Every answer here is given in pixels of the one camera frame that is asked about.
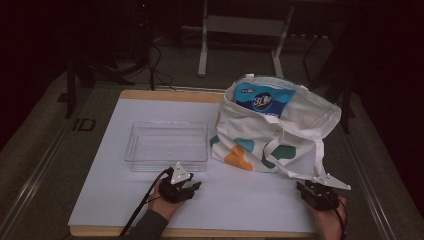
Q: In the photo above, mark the white table mat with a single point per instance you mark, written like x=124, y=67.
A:
x=233, y=200

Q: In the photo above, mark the black floor bracket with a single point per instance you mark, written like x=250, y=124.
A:
x=83, y=124

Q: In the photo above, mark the grey metal stand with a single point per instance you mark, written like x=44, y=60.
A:
x=243, y=25

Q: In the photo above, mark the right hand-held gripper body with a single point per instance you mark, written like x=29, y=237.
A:
x=321, y=195

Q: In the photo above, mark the black stand with legs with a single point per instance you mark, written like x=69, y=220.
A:
x=346, y=100
x=70, y=86

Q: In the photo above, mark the white tote bag coloured patches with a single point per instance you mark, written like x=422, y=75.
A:
x=253, y=140

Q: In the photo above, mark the blue snack bag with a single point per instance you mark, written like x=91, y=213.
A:
x=263, y=98

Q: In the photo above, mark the clear plastic container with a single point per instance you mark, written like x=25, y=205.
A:
x=166, y=146

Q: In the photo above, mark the person's left hand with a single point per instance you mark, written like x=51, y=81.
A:
x=163, y=206

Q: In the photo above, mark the person's right hand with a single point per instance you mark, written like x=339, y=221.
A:
x=328, y=221

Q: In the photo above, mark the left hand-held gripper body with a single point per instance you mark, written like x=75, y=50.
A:
x=173, y=191

